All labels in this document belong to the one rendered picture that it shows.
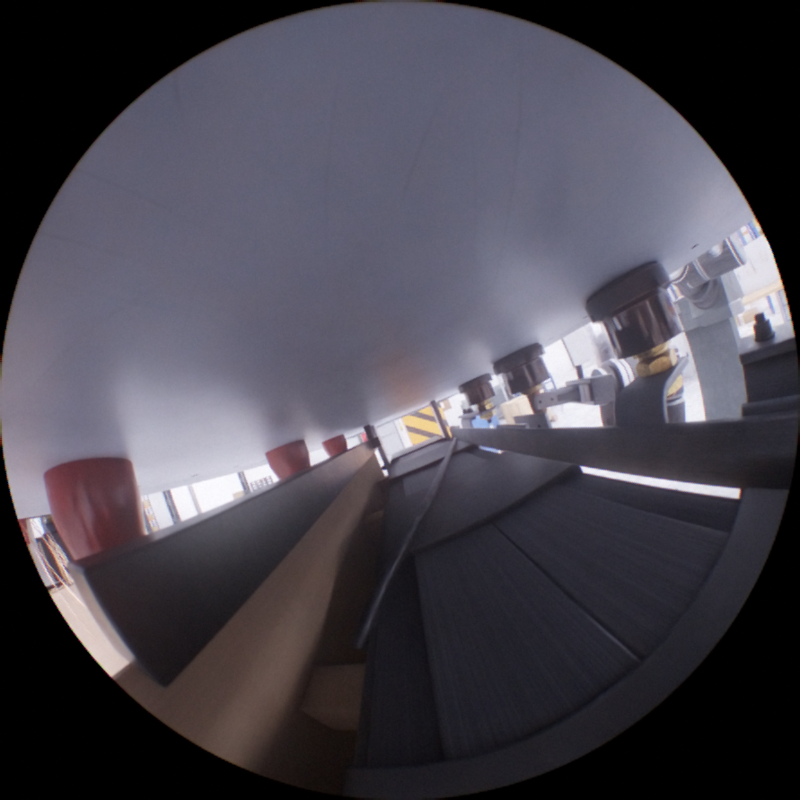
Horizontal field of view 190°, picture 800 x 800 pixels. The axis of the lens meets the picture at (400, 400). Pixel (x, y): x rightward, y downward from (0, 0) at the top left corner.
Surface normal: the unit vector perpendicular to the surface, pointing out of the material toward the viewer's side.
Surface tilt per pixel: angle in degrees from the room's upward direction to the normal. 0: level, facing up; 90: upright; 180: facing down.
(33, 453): 180
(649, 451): 90
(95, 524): 105
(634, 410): 68
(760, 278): 90
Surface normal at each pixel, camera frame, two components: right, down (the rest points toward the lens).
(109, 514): 0.99, -0.13
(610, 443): -0.93, 0.37
